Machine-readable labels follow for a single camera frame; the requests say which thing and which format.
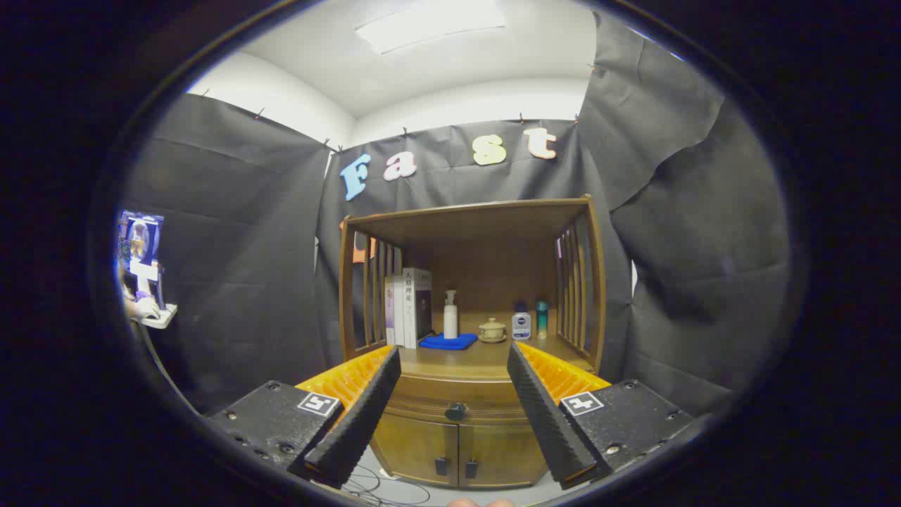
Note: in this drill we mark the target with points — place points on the white pump bottle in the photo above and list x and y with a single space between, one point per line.
450 320

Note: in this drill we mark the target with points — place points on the wooden drawer with black knob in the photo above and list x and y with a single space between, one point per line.
429 396

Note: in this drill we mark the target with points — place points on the wooden cabinet door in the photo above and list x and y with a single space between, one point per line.
500 454
415 447

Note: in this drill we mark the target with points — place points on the white stand with screen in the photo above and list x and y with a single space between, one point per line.
144 271

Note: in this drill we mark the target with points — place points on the wooden countertop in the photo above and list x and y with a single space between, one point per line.
464 359

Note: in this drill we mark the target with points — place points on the beige lidded teacup with saucer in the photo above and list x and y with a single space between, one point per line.
492 331

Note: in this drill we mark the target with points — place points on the pale purple book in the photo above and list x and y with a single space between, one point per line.
389 310

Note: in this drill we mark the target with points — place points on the black backdrop cloth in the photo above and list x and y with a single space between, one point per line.
232 232

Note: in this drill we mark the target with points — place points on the wooden cabinet with slatted sides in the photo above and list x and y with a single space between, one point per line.
493 253

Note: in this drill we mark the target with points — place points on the teal slim bottle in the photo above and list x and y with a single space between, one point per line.
541 320

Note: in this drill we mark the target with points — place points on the black and white book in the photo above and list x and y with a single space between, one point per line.
421 310

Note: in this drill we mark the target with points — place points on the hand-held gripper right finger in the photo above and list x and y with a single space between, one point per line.
545 419

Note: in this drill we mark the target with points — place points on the blue folded cloth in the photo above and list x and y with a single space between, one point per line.
448 341

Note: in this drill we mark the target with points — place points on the white lotion bottle blue cap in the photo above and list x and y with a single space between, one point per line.
521 325

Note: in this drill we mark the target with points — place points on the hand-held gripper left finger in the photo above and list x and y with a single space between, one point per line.
362 415

